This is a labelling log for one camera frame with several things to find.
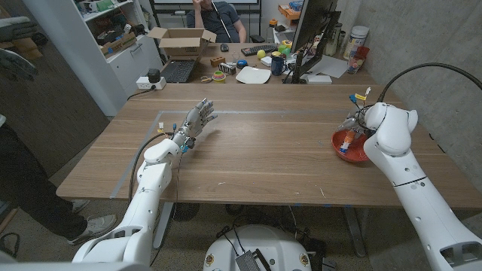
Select operator right gloved hand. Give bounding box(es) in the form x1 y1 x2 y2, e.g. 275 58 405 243
0 48 38 81

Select red bowl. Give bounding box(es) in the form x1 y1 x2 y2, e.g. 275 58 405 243
331 129 372 163

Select dark blue mug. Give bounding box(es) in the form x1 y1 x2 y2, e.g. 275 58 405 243
270 56 288 77

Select white shelf cabinet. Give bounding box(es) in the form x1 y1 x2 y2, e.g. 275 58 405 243
22 0 165 117

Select open cardboard box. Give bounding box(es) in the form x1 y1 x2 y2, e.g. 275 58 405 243
146 26 218 61

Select seated person dark shirt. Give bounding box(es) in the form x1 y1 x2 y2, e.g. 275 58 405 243
186 0 248 44

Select black floor cable loop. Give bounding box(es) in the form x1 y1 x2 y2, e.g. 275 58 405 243
0 232 20 260

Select black computer monitor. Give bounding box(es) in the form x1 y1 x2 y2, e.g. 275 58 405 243
282 0 342 84

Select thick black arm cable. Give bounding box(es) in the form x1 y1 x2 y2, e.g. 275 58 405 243
127 131 174 204
376 62 482 105

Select black round floor stand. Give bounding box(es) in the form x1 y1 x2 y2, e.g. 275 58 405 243
171 202 200 222

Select orange storage box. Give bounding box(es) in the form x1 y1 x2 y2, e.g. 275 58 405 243
277 2 302 20

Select flat white box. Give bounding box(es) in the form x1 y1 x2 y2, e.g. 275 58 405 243
305 74 333 85

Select white paper sheet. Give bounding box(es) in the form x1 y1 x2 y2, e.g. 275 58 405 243
307 55 349 79

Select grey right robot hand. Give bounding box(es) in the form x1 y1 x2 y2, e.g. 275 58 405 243
338 112 372 133

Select black keyboard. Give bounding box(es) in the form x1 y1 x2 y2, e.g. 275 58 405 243
240 44 279 57

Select standing person black trousers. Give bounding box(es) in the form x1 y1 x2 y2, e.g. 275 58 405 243
0 114 117 246

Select brown cardboard shelf box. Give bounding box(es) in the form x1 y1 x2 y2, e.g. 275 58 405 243
99 32 138 58

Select black laptop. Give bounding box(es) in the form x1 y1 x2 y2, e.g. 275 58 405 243
160 39 210 84

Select white plate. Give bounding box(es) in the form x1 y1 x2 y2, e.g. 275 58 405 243
235 65 272 85

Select white power strip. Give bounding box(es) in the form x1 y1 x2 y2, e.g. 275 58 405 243
136 76 167 90

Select orange capped glue stick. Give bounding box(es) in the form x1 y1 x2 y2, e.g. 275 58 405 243
338 129 356 154

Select grey finned device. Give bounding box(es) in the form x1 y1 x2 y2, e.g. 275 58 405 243
235 250 261 271

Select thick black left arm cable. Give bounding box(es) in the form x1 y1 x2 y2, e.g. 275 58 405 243
127 131 174 204

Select white cylindrical canister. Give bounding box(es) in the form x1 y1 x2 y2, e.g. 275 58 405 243
342 25 370 61

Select operator left gloved hand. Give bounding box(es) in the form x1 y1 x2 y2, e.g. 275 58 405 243
0 17 39 43

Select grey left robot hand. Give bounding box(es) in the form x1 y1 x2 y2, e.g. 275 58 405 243
172 98 218 151

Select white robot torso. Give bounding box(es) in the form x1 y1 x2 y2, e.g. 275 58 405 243
203 224 313 271

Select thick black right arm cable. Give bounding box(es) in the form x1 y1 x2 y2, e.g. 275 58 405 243
376 62 482 105

